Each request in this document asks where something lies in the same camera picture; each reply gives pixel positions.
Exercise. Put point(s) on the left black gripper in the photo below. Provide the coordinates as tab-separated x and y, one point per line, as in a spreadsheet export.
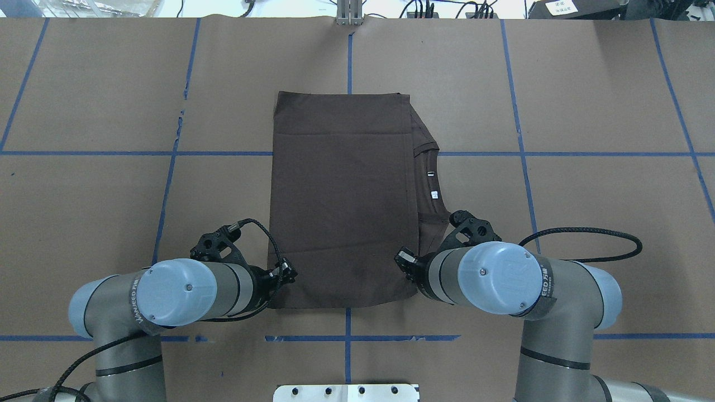
263	282

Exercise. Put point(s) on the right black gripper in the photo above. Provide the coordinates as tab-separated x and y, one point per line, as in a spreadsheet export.
414	270

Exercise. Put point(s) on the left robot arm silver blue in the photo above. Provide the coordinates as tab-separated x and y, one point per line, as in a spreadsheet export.
125	315

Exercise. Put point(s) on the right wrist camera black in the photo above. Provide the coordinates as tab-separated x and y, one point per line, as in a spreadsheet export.
468	231

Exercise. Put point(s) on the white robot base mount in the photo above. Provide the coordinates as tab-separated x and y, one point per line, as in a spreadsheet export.
348	392

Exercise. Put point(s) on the aluminium frame post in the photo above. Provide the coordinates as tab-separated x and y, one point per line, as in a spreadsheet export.
349	12

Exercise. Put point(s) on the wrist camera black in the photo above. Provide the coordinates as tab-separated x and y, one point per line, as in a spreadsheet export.
468	231
219	246

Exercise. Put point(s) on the dark brown t-shirt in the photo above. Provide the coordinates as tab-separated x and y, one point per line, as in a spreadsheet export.
354	178

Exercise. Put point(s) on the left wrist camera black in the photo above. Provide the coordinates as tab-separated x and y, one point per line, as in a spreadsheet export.
219	246

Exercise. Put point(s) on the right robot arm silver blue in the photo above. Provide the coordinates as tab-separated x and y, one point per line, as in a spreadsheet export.
561	303

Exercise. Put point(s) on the black label box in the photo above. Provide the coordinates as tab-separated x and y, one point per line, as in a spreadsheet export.
577	10

